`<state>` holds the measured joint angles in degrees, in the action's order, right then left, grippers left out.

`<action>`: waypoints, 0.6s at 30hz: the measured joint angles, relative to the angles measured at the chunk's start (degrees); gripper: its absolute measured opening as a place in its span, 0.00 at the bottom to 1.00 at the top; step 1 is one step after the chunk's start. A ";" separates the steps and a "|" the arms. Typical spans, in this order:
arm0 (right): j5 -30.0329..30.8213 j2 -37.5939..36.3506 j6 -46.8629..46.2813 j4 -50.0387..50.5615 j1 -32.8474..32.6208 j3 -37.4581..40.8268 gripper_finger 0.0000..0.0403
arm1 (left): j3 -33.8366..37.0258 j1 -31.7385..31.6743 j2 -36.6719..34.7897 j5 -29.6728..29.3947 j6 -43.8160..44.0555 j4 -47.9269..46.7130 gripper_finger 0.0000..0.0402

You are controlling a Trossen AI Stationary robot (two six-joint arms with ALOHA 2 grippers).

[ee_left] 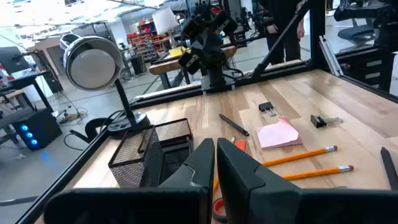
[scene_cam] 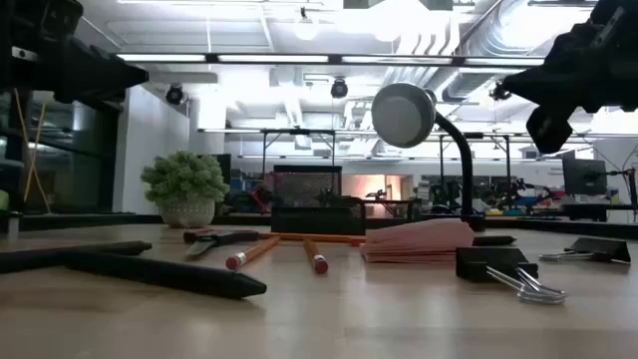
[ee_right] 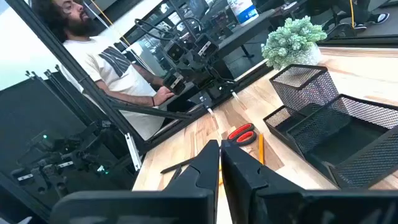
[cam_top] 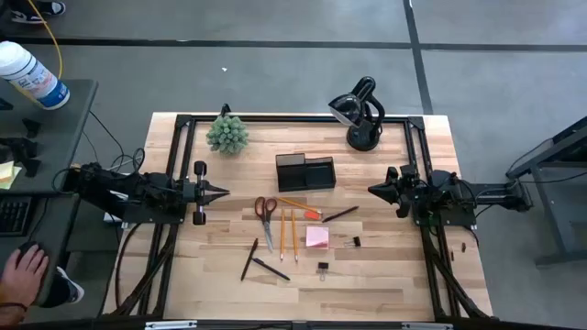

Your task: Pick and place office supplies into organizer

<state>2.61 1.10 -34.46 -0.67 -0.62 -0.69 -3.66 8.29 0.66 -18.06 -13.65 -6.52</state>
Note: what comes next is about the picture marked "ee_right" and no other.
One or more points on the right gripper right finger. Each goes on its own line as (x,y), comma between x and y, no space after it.
(245,186)

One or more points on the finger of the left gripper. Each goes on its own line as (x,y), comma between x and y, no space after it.
(206,45)
(174,83)

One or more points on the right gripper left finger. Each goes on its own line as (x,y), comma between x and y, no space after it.
(199,180)

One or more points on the black pen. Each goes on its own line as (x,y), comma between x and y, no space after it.
(175,175)
(177,165)

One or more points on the yellow wooden pencil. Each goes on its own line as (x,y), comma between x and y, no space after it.
(261,149)

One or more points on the red and black scissors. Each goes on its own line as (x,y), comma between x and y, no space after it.
(239,131)

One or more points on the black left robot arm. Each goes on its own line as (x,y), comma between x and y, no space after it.
(217,82)

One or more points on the black mesh desk organizer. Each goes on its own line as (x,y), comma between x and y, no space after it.
(311,93)

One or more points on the black side desk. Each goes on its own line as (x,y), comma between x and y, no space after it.
(248,32)

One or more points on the white wipes canister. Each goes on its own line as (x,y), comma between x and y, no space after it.
(244,11)

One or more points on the person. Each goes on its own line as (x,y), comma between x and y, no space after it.
(362,9)
(109,71)

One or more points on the green artificial potted plant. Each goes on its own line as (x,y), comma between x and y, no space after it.
(292,40)

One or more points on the dark glossy panel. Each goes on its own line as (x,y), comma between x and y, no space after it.
(25,124)

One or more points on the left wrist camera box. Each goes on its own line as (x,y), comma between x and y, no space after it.
(175,51)

